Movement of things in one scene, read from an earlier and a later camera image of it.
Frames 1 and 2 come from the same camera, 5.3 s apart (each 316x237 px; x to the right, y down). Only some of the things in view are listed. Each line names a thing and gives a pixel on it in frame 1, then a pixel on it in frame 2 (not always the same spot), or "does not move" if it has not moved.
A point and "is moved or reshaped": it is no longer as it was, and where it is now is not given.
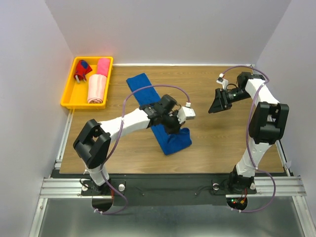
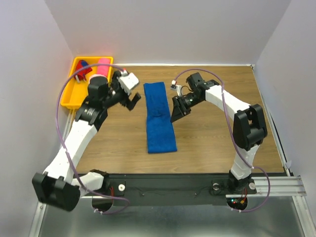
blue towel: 146,94 is moved or reshaped
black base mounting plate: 165,190 does not move
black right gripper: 219,103 → 178,113
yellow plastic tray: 75,96 does not move
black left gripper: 176,129 → 116,85
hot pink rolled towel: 103,66 does not move
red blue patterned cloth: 82,67 does not move
